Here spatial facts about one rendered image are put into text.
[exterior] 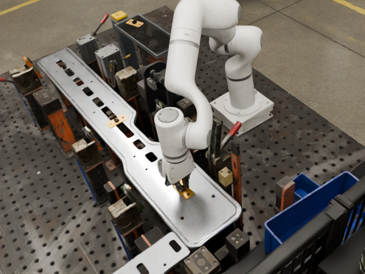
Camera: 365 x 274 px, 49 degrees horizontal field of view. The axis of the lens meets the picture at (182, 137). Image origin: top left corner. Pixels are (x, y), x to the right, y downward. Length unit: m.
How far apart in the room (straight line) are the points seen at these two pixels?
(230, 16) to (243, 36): 0.38
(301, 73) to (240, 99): 1.62
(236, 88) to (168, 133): 0.80
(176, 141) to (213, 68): 1.27
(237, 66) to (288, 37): 2.14
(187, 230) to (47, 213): 0.78
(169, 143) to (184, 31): 0.32
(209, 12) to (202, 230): 0.67
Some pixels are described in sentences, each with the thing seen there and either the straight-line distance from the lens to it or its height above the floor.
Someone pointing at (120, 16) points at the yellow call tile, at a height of 1.16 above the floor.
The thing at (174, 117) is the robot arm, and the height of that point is 1.35.
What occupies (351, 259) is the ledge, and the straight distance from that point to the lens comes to 0.78.
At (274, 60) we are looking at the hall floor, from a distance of 3.61.
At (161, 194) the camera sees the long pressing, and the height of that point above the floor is 1.00.
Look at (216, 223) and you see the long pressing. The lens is 1.30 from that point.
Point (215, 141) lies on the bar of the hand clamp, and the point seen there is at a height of 1.15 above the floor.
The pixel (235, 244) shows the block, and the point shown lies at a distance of 1.17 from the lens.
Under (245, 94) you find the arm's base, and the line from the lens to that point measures 1.89.
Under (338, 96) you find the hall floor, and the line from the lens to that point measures 3.28.
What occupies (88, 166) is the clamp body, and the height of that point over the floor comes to 0.94.
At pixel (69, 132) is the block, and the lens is 1.99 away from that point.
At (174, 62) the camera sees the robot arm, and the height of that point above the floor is 1.43.
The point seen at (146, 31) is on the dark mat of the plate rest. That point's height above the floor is 1.16.
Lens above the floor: 2.10
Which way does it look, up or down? 45 degrees down
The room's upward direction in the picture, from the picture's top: 10 degrees counter-clockwise
